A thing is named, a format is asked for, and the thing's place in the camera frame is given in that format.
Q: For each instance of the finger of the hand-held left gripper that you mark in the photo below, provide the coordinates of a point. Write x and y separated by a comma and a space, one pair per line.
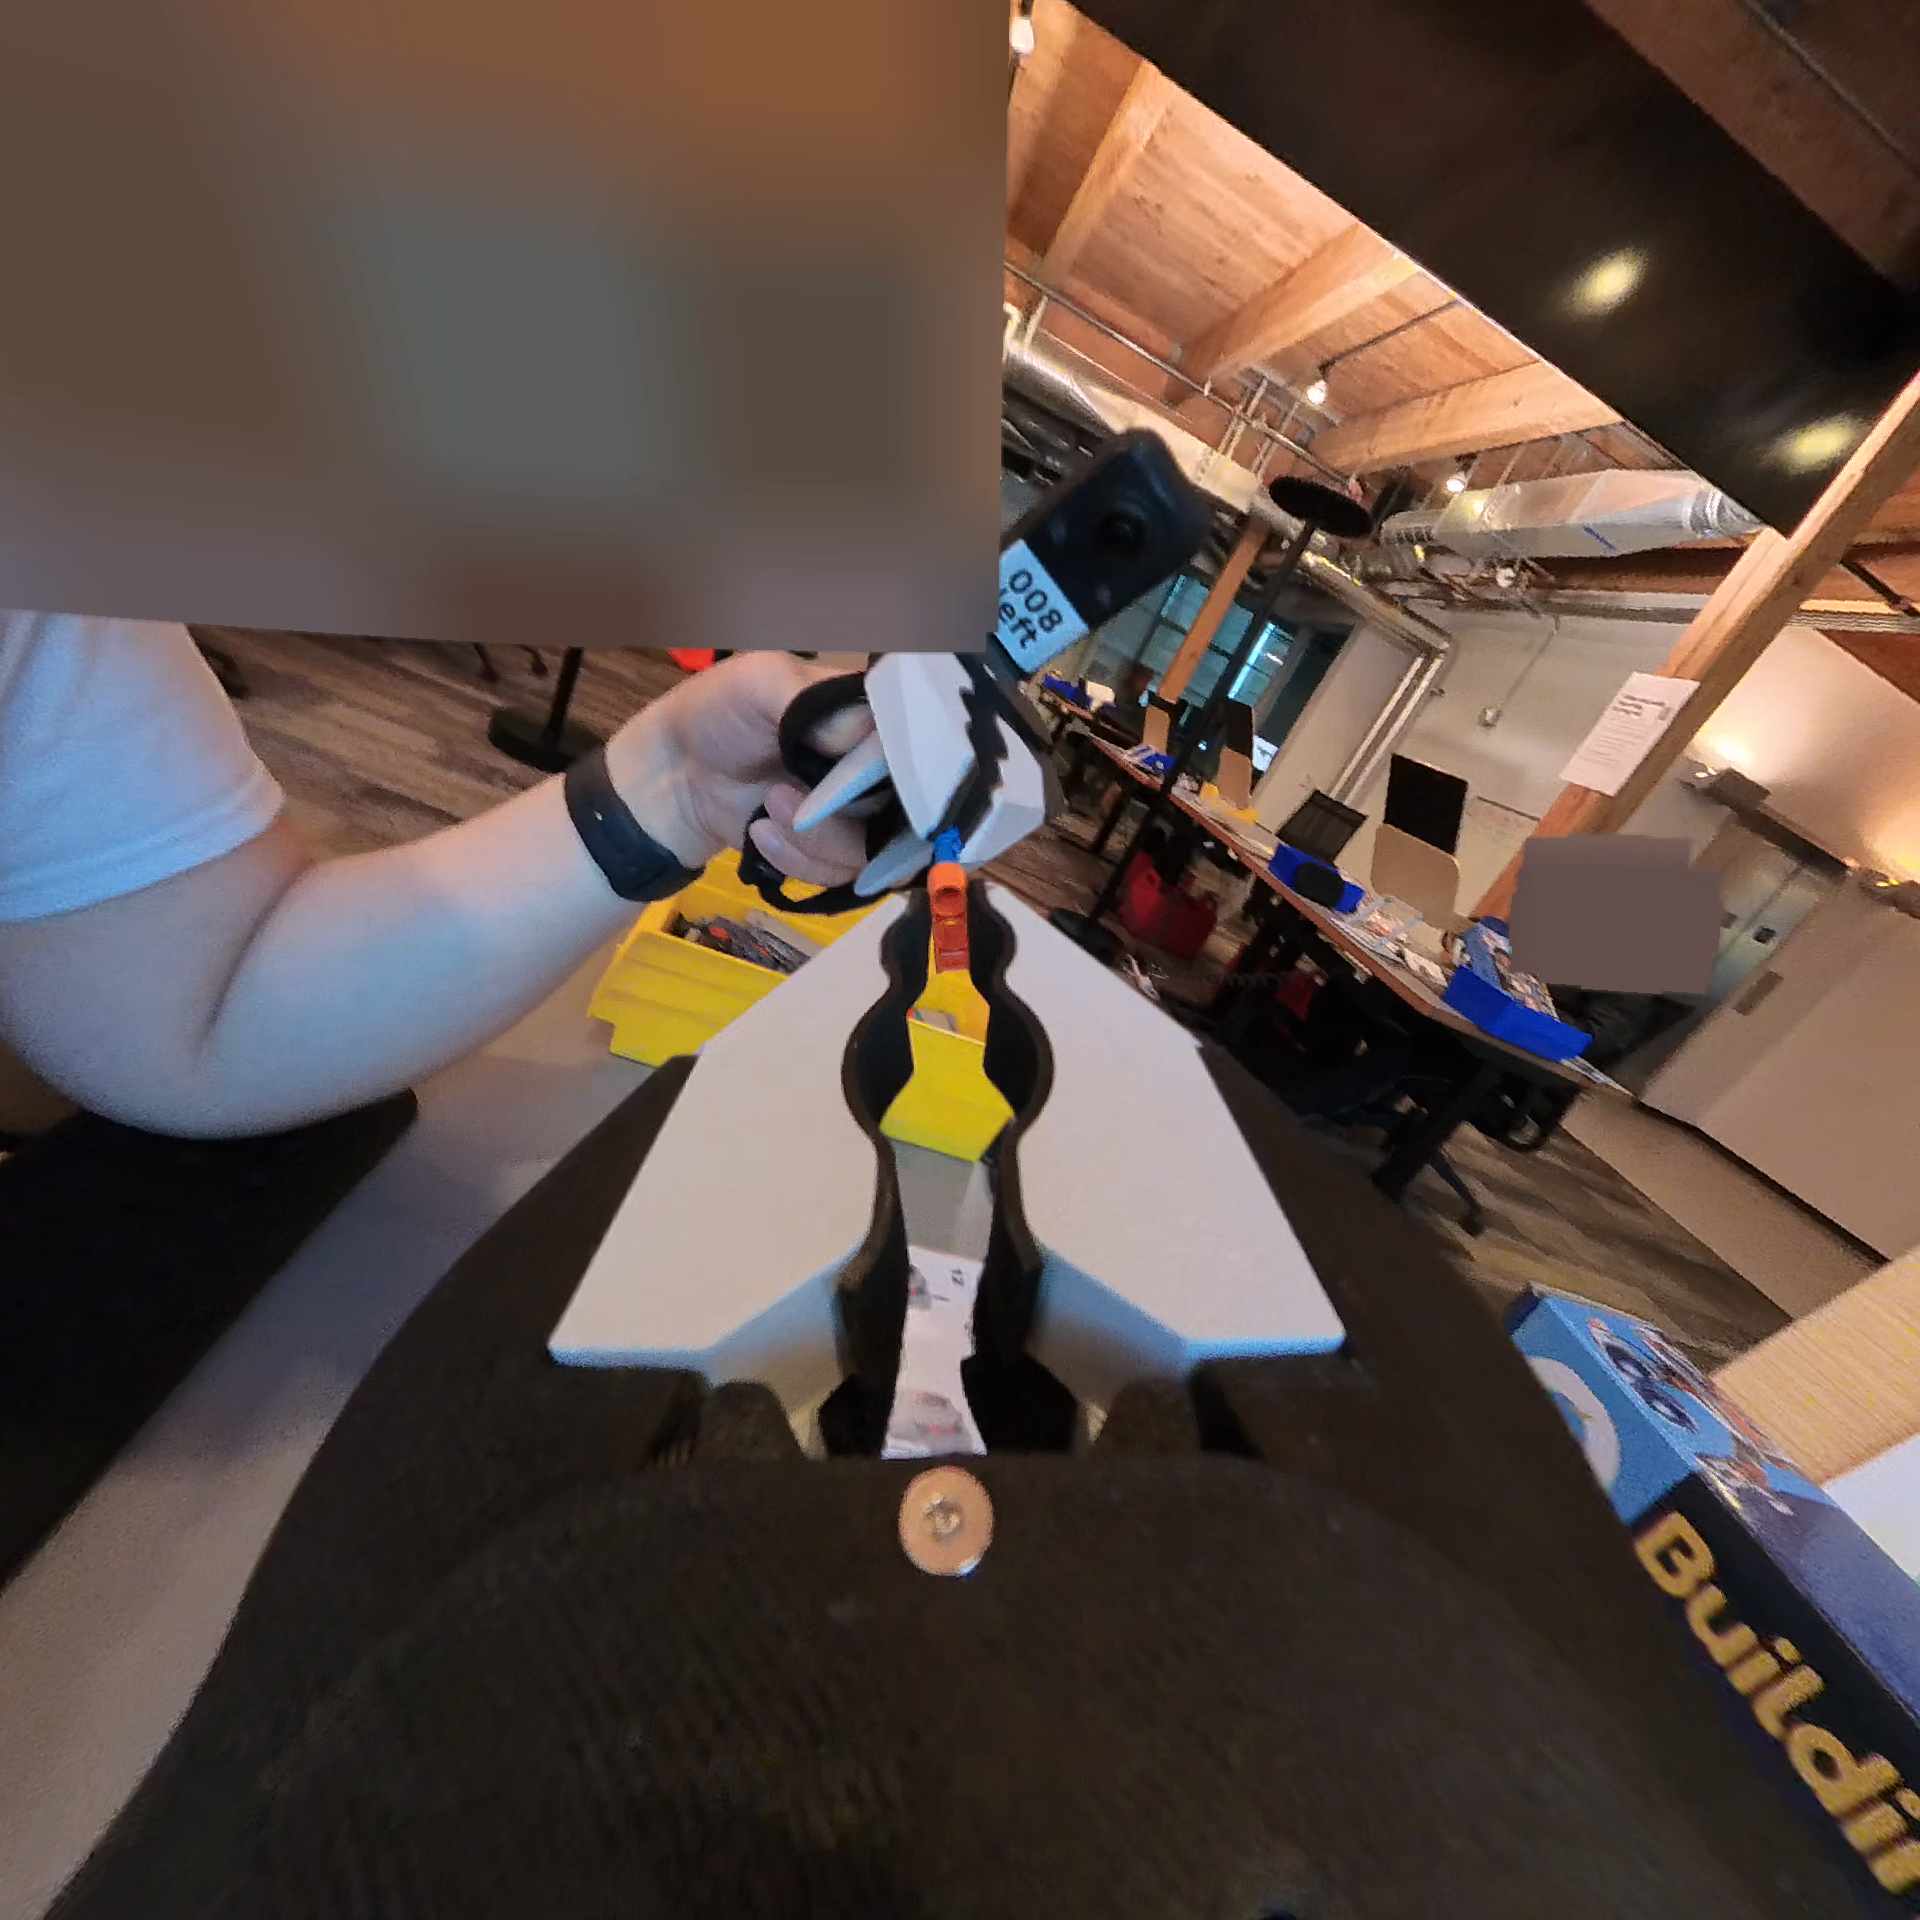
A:
1004, 811
922, 734

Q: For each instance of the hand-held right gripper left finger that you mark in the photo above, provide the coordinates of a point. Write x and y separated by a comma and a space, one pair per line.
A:
735, 1214

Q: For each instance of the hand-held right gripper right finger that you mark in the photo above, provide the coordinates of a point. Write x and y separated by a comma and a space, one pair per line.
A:
1155, 1214

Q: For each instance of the orange connector piece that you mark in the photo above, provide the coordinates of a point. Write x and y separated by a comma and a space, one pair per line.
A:
949, 915

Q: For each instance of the person's left forearm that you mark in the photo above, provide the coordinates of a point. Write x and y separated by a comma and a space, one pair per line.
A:
300, 990

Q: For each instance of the long wooden desk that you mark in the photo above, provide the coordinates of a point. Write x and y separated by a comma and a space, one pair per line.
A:
1411, 969

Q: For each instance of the grey desk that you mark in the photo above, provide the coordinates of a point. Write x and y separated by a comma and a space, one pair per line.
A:
300, 1350

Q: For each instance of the person's left hand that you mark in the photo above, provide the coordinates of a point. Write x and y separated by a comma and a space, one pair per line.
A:
705, 764

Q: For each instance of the red crate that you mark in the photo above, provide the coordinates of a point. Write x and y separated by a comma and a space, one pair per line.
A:
1170, 908

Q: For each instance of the yellow parts bin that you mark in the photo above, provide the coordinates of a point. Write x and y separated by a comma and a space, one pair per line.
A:
675, 990

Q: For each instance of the white instruction manual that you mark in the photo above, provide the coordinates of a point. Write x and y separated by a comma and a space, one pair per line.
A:
939, 1350

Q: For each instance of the black wristband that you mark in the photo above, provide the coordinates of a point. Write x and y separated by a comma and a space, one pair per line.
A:
622, 833

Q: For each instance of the blue bin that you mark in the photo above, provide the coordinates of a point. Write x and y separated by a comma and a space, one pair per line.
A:
1321, 879
1509, 1013

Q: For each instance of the black laptop screen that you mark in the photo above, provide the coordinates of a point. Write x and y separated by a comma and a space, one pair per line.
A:
1422, 802

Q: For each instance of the paper notice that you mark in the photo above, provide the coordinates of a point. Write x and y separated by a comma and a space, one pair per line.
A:
1629, 734

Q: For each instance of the robot kit box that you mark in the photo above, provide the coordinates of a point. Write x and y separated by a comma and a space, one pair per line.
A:
1724, 1531

